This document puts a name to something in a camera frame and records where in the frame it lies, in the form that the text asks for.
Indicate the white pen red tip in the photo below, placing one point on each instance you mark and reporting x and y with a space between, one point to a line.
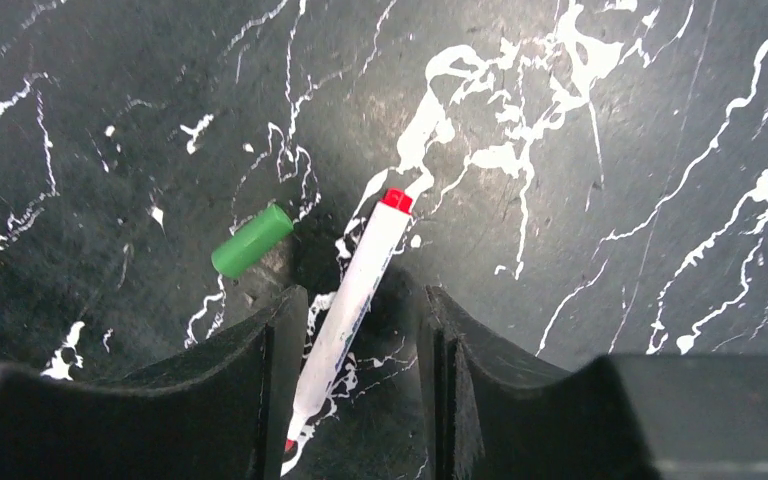
329 369

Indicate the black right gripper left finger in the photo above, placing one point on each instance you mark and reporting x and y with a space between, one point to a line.
219 410

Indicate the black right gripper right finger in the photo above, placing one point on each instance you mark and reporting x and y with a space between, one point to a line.
494 411

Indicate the green pen cap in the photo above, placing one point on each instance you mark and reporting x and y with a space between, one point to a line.
252 241

